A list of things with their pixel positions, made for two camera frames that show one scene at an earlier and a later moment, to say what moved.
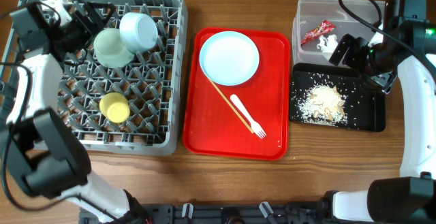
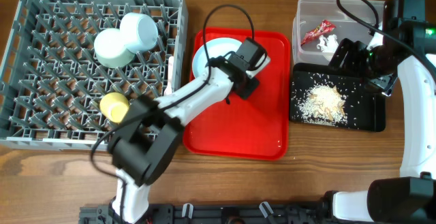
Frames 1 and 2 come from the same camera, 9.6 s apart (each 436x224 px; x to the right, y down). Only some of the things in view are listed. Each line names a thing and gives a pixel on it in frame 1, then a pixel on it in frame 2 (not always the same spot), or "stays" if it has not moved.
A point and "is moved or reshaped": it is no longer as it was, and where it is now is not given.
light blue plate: x=229 y=58 is moved or reshaped
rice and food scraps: x=323 y=104 stays
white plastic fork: x=256 y=127 -> x=168 y=90
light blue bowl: x=138 y=32 stays
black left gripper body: x=75 y=35 -> x=250 y=87
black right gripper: x=360 y=45 stays
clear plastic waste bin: x=319 y=22 stays
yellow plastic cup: x=114 y=107 stays
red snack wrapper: x=324 y=26 stays
